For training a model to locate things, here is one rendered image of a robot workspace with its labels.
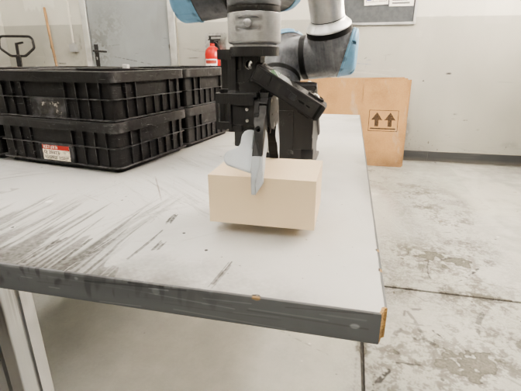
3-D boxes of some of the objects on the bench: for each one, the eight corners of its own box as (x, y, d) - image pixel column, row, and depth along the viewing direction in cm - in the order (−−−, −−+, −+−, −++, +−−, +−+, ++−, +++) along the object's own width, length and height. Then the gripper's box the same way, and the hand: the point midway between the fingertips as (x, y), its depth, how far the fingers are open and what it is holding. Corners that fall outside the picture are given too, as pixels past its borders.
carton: (320, 202, 67) (322, 160, 64) (314, 230, 56) (316, 181, 53) (232, 195, 70) (231, 155, 67) (209, 221, 59) (207, 174, 56)
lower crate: (189, 149, 115) (187, 108, 111) (121, 175, 89) (115, 123, 85) (87, 140, 129) (81, 103, 125) (1, 160, 102) (-9, 115, 98)
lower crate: (232, 133, 141) (232, 99, 137) (189, 149, 115) (187, 108, 111) (143, 126, 155) (140, 95, 151) (87, 140, 129) (81, 103, 125)
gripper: (238, 49, 65) (241, 163, 71) (196, 45, 47) (205, 198, 54) (288, 48, 63) (287, 165, 70) (264, 44, 45) (264, 202, 52)
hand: (268, 181), depth 61 cm, fingers closed on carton, 14 cm apart
